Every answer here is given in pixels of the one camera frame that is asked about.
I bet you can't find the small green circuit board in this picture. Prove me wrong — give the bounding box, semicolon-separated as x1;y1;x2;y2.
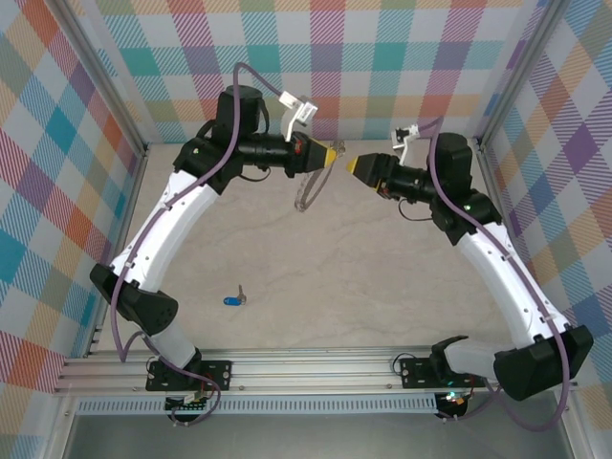
164;394;211;413

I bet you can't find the right white camera bracket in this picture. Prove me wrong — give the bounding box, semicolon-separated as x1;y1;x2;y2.
399;124;422;166

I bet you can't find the aluminium frame leg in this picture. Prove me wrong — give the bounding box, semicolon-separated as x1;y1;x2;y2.
557;389;592;459
40;394;77;459

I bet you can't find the aluminium corner post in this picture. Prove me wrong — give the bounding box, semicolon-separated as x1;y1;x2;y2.
475;0;578;154
50;0;150;159

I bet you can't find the left white camera bracket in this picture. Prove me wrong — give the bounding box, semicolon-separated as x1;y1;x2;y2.
278;90;307;142

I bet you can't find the aluminium slotted frame rail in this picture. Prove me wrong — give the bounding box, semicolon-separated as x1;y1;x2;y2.
52;347;580;396

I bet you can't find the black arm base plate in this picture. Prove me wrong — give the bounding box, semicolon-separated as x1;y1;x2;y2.
399;356;489;389
145;358;234;393

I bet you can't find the white camera bracket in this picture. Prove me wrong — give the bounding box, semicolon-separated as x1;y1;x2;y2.
399;124;422;166
278;90;307;142

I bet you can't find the light blue slotted cable duct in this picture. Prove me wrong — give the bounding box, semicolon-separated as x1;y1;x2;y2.
76;394;439;416

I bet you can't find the aluminium side rail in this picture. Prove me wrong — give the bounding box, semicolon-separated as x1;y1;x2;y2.
83;142;150;359
475;138;501;205

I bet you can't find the small circuit board with LEDs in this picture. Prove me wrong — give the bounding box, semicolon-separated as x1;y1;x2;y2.
437;389;472;415

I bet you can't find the key with blue tag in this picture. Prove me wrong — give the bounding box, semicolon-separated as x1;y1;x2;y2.
222;284;249;307

